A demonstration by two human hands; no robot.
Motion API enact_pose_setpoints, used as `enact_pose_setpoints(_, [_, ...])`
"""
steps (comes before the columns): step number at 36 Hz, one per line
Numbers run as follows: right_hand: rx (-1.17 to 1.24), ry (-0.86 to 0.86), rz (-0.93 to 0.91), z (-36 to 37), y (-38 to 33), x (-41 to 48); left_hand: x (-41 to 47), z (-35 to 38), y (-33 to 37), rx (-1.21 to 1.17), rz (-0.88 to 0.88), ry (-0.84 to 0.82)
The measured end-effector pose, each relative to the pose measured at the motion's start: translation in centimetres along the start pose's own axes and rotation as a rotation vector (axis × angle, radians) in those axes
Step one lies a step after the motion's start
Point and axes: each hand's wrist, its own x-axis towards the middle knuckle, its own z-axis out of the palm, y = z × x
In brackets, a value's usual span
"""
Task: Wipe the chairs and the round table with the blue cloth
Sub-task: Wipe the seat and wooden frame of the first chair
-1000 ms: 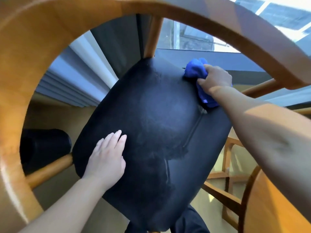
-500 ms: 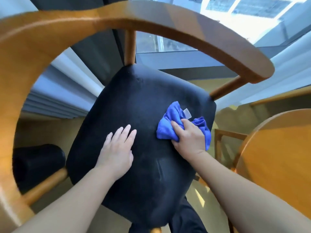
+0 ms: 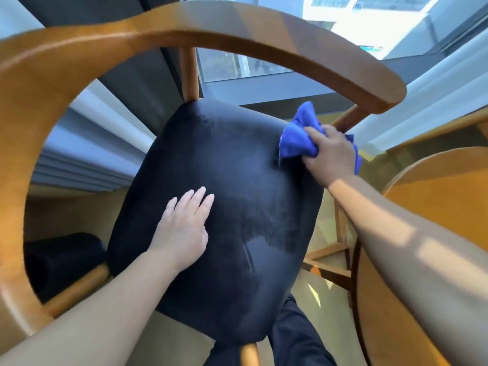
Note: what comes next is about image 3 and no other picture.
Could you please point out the person's left hand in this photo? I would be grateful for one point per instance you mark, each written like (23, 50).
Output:
(183, 236)

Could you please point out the person's right hand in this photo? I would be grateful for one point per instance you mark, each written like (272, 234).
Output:
(333, 156)

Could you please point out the person's left middle finger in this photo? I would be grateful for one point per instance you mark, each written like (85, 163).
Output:
(196, 200)

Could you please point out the person's left little finger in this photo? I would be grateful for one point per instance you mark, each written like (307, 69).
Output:
(169, 208)

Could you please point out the person's right fingers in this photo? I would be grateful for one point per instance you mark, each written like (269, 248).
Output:
(314, 132)

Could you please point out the blue microfibre cloth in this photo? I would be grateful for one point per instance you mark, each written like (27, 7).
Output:
(295, 142)

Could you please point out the person's left forearm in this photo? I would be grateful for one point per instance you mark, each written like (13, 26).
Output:
(99, 312)

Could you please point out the person's right forearm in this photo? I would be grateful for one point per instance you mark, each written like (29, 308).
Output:
(411, 251)

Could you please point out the wooden chair with dark seat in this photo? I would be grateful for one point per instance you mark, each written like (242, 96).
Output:
(236, 156)

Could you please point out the white pleated curtain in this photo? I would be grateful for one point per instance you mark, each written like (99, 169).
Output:
(438, 91)
(95, 148)

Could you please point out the glass window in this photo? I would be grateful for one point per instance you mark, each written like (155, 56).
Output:
(366, 22)

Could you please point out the black cushioned seat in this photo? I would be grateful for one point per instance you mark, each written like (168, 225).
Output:
(61, 262)

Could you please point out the round wooden table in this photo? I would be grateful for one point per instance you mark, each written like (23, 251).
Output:
(450, 186)

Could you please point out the person's dark trousers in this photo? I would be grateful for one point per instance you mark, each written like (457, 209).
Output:
(297, 339)

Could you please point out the wooden chair frame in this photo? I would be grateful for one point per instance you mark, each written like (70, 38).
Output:
(331, 259)

